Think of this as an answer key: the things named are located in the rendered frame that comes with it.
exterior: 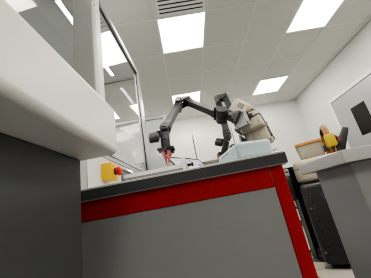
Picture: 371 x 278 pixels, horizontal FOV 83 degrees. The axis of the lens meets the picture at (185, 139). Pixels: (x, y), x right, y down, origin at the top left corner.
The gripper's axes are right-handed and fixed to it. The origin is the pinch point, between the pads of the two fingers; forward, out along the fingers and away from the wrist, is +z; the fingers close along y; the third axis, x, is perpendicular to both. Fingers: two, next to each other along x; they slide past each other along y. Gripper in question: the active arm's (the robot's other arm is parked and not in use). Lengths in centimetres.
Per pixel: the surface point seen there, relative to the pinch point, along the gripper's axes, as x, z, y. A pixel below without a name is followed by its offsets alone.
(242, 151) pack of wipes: -71, 23, 30
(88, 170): -49, 13, -21
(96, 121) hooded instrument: -91, 19, 4
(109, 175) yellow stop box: -39.0, 13.3, -17.9
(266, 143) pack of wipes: -70, 21, 37
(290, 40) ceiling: 142, -203, 186
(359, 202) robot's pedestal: -45, 38, 67
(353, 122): 244, -91, 291
